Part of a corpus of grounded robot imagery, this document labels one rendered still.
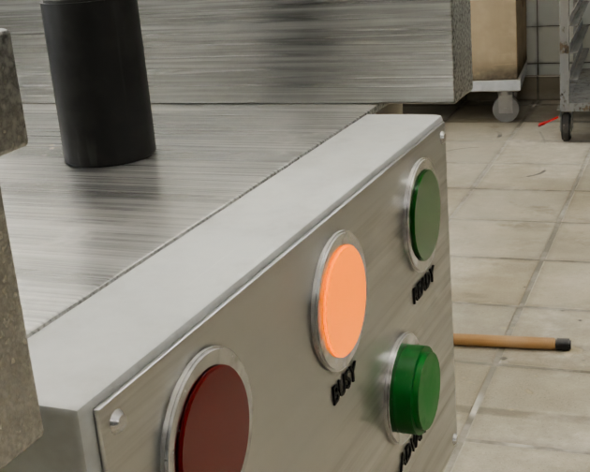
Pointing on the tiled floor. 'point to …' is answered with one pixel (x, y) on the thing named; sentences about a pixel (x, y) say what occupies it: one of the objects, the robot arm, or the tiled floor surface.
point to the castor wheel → (566, 126)
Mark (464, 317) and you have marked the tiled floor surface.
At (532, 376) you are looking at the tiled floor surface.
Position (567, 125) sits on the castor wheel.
